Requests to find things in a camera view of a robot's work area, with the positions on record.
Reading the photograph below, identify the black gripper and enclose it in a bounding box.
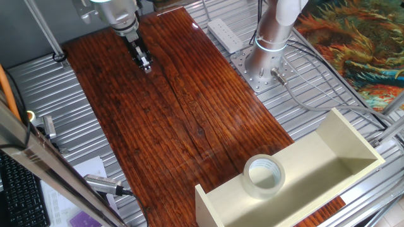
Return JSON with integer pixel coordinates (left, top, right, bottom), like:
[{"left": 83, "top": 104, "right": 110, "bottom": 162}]
[{"left": 125, "top": 33, "right": 154, "bottom": 74}]

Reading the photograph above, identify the clear tape roll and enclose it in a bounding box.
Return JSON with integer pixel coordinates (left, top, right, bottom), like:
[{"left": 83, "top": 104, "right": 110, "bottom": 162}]
[{"left": 242, "top": 153, "right": 286, "bottom": 201}]

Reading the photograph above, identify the cream wooden shelf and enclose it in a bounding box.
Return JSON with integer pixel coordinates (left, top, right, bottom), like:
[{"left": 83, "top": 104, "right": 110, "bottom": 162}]
[{"left": 194, "top": 107, "right": 386, "bottom": 227}]

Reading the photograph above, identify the brown wooden board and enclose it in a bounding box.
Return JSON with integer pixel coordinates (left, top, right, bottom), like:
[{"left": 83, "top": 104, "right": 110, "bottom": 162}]
[{"left": 61, "top": 6, "right": 347, "bottom": 227}]

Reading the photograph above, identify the white power strip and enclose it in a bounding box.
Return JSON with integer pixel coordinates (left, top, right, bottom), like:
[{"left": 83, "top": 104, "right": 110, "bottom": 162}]
[{"left": 207, "top": 18, "right": 244, "bottom": 54}]

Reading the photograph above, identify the aluminium pole with black base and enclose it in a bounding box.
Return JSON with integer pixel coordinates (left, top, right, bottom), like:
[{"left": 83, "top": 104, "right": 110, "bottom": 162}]
[{"left": 23, "top": 0, "right": 69, "bottom": 69}]

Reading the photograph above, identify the black clamp device right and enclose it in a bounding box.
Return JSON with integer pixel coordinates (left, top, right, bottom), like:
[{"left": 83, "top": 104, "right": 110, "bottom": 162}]
[{"left": 31, "top": 113, "right": 57, "bottom": 141}]

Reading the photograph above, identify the orange tube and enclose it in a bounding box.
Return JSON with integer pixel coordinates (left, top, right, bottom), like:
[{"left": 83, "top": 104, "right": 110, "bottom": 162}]
[{"left": 0, "top": 64, "right": 21, "bottom": 121}]

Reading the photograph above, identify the reflective metal bar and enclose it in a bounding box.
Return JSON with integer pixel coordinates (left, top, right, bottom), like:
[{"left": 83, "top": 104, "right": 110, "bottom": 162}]
[{"left": 0, "top": 100, "right": 127, "bottom": 227}]

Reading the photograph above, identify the printed paper sheet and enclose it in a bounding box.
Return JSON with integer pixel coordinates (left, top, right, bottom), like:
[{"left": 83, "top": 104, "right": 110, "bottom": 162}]
[{"left": 40, "top": 156, "right": 110, "bottom": 227}]

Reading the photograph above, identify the purple box in clear case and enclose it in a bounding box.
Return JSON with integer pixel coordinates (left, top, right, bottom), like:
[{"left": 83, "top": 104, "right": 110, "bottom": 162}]
[{"left": 69, "top": 210, "right": 104, "bottom": 227}]

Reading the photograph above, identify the black keyboard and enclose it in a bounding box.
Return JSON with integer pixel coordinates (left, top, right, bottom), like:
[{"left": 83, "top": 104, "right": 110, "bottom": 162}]
[{"left": 0, "top": 151, "right": 51, "bottom": 227}]

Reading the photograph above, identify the colourful painting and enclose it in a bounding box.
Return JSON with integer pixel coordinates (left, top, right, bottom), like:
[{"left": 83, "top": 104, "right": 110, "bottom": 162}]
[{"left": 295, "top": 0, "right": 404, "bottom": 111}]

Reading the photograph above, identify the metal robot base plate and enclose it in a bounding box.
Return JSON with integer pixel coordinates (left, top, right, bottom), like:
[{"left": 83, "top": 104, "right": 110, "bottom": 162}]
[{"left": 230, "top": 45, "right": 297, "bottom": 93}]

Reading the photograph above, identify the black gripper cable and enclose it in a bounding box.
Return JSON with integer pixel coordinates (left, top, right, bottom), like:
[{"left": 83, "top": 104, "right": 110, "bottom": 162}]
[{"left": 249, "top": 0, "right": 264, "bottom": 45}]

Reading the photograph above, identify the silver camera with ribbed body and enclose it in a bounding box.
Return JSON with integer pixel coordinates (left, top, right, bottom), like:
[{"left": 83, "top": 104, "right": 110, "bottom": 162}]
[{"left": 83, "top": 173, "right": 124, "bottom": 197}]

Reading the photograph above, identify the grey cable with metal connector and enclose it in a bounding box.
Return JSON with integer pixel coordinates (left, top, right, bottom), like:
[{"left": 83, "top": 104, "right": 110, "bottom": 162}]
[{"left": 270, "top": 67, "right": 404, "bottom": 139}]

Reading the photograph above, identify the black camera cable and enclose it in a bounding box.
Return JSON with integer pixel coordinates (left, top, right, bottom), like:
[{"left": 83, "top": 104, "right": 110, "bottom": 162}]
[{"left": 121, "top": 188, "right": 150, "bottom": 227}]

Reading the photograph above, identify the black base cable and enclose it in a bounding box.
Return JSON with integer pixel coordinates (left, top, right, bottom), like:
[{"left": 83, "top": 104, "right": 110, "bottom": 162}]
[{"left": 285, "top": 39, "right": 388, "bottom": 130}]

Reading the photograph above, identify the aluminium frame strut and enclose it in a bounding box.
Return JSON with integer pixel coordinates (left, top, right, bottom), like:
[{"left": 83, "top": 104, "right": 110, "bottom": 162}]
[
  {"left": 371, "top": 116, "right": 404, "bottom": 148},
  {"left": 380, "top": 91, "right": 404, "bottom": 116}
]

